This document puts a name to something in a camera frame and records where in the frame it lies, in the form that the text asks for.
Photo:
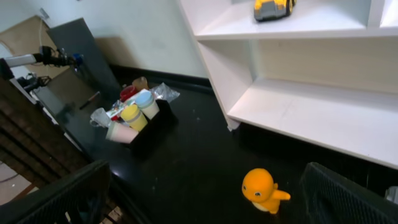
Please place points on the black tray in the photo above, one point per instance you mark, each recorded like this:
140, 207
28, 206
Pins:
157, 127

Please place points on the red cup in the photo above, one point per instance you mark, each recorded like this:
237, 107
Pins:
128, 92

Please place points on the blue cup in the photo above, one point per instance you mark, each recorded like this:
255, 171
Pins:
147, 104

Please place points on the clear cup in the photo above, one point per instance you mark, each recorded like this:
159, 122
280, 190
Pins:
100, 117

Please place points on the grey and yellow toy truck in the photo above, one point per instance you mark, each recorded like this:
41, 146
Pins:
270, 9

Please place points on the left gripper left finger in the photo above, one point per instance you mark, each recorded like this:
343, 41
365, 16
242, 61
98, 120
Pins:
62, 199

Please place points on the yellow cup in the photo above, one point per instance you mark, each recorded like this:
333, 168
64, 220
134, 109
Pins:
134, 118

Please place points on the white shelf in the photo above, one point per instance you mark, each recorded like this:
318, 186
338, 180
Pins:
311, 115

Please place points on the orange cup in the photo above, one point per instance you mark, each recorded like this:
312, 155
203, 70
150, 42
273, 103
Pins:
140, 83

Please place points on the pink cup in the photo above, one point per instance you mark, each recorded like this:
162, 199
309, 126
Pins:
122, 133

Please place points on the clear plastic bag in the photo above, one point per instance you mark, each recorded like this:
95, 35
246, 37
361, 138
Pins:
164, 91

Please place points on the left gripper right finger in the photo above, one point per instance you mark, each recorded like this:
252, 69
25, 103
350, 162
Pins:
342, 202

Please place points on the yellow rubber duck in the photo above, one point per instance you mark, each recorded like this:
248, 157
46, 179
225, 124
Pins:
259, 186

